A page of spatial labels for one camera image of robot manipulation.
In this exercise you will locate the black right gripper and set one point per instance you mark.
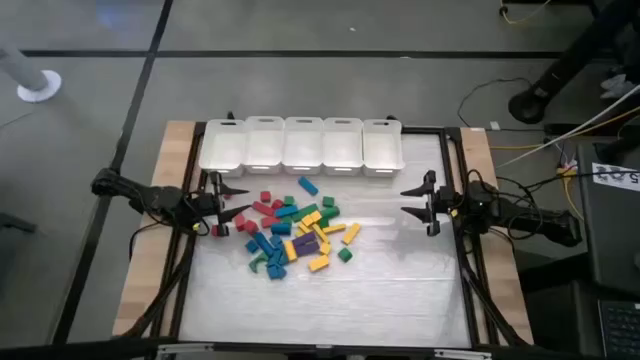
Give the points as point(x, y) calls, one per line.
point(449, 203)

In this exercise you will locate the yellow wooden cylinder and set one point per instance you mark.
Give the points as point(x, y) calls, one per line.
point(290, 251)

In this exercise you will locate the white plastic bin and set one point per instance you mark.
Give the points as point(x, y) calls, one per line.
point(303, 147)
point(382, 150)
point(222, 150)
point(343, 149)
point(264, 147)

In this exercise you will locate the flat yellow wooden block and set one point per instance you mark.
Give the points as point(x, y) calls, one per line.
point(301, 231)

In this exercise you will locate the long green wooden block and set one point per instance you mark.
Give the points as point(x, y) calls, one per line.
point(305, 212)

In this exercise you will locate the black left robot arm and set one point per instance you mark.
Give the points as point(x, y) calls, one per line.
point(150, 197)

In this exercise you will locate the black computer tower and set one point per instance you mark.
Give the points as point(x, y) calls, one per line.
point(610, 235)

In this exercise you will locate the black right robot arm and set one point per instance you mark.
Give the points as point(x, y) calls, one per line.
point(525, 217)

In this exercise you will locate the black metal table frame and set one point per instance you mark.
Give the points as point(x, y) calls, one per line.
point(275, 346)

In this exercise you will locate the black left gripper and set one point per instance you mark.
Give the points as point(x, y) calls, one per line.
point(204, 207)

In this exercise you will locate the yellow wooden cube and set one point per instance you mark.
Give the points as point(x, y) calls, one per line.
point(306, 220)
point(325, 248)
point(315, 216)

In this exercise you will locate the grey pole with white base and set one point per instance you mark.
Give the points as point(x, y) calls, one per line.
point(40, 87)

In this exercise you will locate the green wooden cube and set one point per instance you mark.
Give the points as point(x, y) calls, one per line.
point(289, 200)
point(328, 201)

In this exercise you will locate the black stand with round base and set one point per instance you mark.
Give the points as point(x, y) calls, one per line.
point(560, 70)

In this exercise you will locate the long yellow wooden block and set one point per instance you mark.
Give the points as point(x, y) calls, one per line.
point(334, 228)
point(320, 233)
point(351, 233)

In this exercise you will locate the long blue wooden block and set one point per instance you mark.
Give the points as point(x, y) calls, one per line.
point(263, 244)
point(308, 185)

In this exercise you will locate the person's foot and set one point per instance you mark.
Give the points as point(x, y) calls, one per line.
point(617, 85)

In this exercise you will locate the blue triangular block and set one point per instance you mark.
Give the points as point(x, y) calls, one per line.
point(283, 259)

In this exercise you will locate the green arch block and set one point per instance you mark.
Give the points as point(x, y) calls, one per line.
point(257, 263)

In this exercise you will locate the black keyboard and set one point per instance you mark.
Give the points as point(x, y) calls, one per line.
point(620, 327)

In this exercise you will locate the wooden table side board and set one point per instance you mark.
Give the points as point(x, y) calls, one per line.
point(167, 150)
point(505, 295)

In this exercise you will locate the long red wooden block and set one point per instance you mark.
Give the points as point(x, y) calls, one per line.
point(262, 208)

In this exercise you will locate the small green wooden block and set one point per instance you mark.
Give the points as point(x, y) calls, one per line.
point(323, 222)

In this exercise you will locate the power strip with plugs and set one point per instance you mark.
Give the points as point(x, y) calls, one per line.
point(567, 170)

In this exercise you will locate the purple wooden block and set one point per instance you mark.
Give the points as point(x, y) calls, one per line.
point(305, 239)
point(308, 249)

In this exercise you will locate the yellow rectangular block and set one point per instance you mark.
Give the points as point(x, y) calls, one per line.
point(318, 263)

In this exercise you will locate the white metal bracket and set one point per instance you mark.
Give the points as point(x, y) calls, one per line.
point(462, 354)
point(185, 349)

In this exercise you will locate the white paper label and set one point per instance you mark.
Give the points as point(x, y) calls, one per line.
point(615, 176)

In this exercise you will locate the small black clamp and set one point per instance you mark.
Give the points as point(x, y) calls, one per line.
point(230, 116)
point(391, 119)

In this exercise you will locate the small white floor object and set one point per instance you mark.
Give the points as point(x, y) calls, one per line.
point(495, 125)

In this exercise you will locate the black floor object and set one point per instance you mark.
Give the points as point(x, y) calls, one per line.
point(15, 222)

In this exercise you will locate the red wooden cube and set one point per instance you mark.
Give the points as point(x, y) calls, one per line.
point(265, 196)
point(239, 220)

